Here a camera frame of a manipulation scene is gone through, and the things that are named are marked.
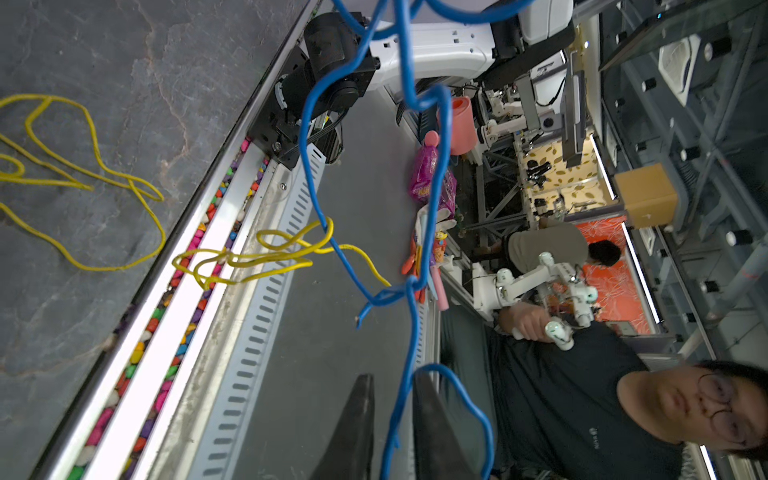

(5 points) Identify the blue cable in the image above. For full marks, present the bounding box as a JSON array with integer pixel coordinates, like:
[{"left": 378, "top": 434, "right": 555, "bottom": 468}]
[{"left": 298, "top": 0, "right": 535, "bottom": 480}]

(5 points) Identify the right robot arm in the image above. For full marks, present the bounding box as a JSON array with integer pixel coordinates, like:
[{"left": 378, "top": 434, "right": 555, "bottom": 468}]
[{"left": 246, "top": 1, "right": 574, "bottom": 169}]

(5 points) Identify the white teleoperation handle device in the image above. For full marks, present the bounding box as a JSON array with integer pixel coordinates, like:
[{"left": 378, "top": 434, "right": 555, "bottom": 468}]
[{"left": 471, "top": 252, "right": 598, "bottom": 351}]

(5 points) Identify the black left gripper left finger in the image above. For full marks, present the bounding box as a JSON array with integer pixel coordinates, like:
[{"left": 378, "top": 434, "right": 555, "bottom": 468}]
[{"left": 310, "top": 374, "right": 375, "bottom": 480}]

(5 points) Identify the pink cup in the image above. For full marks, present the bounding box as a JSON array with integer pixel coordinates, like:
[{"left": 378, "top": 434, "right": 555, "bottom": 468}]
[{"left": 437, "top": 96, "right": 478, "bottom": 156}]

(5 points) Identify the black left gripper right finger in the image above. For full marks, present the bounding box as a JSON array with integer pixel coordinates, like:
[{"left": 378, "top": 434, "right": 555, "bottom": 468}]
[{"left": 412, "top": 373, "right": 479, "bottom": 480}]

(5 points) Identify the person in black shirt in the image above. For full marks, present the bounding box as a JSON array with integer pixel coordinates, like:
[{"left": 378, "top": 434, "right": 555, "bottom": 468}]
[{"left": 487, "top": 302, "right": 767, "bottom": 479}]

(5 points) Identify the cardboard box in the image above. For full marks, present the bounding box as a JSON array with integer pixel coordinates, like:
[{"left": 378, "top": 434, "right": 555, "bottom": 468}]
[{"left": 614, "top": 164, "right": 679, "bottom": 229}]

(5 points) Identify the white vented cable duct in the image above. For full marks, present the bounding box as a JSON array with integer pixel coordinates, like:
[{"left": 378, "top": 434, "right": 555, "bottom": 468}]
[{"left": 171, "top": 161, "right": 312, "bottom": 479}]

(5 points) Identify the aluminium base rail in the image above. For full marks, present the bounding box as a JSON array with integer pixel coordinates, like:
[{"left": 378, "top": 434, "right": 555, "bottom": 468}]
[{"left": 38, "top": 1, "right": 324, "bottom": 479}]

